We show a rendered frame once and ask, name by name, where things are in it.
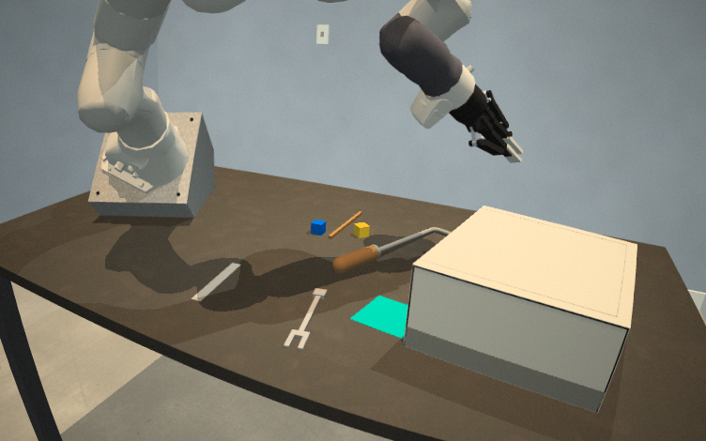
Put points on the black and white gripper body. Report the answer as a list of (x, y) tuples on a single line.
[(470, 113)]

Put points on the metal hook with wooden handle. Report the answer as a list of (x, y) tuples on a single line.
[(368, 254)]

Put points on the teal flat square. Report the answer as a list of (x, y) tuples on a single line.
[(384, 314)]

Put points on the yellow cube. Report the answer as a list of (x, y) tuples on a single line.
[(361, 229)]

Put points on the orange thin stick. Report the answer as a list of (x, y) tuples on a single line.
[(342, 227)]

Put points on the blue cube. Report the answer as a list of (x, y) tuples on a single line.
[(318, 227)]

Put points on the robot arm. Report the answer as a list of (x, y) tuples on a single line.
[(111, 94)]

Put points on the pale grey flat bar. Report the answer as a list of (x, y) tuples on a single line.
[(215, 282)]

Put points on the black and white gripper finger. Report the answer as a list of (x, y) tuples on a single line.
[(496, 116), (497, 147)]

